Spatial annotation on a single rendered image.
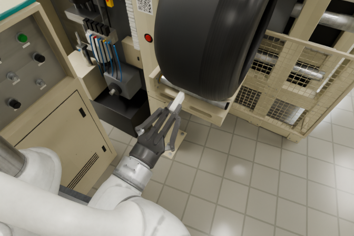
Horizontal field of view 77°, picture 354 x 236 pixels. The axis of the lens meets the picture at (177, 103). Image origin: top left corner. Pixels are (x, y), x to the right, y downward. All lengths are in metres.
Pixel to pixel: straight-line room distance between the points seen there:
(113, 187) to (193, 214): 1.20
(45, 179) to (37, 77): 0.46
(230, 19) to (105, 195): 0.52
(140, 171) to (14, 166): 0.37
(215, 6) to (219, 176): 1.39
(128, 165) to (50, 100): 0.65
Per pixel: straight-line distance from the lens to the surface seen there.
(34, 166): 0.81
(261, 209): 1.81
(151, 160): 0.59
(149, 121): 0.64
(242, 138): 1.98
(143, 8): 0.97
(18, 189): 0.41
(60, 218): 0.39
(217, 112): 1.00
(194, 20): 0.65
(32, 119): 1.13
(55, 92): 1.16
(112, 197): 0.54
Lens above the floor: 1.68
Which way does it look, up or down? 53 degrees down
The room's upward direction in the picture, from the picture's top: straight up
